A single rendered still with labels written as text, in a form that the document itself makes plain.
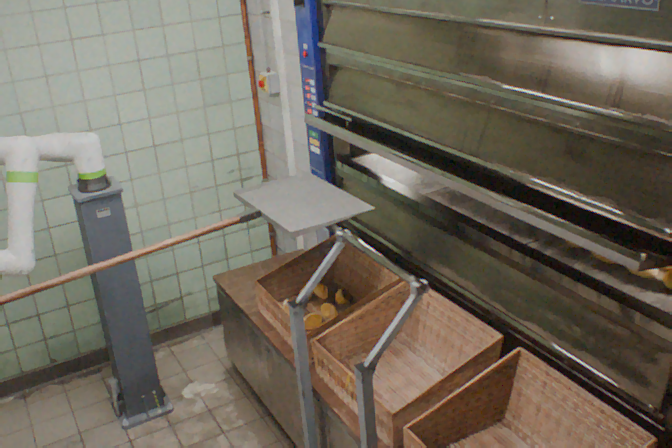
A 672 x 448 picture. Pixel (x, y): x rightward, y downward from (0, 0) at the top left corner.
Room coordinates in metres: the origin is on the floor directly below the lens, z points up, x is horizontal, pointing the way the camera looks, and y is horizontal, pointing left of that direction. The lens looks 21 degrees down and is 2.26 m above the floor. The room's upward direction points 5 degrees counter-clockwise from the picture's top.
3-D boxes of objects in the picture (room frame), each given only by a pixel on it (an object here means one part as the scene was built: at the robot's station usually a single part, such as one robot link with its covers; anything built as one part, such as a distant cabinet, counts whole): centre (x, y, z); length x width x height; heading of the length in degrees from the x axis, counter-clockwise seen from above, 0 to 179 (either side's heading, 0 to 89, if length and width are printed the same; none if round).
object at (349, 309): (2.81, 0.02, 0.72); 0.56 x 0.49 x 0.28; 25
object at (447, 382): (2.28, -0.24, 0.72); 0.56 x 0.49 x 0.28; 27
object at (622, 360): (2.40, -0.48, 1.02); 1.79 x 0.11 x 0.19; 26
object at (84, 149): (3.10, 1.02, 1.36); 0.16 x 0.13 x 0.19; 72
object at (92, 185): (3.15, 1.04, 1.23); 0.26 x 0.15 x 0.06; 26
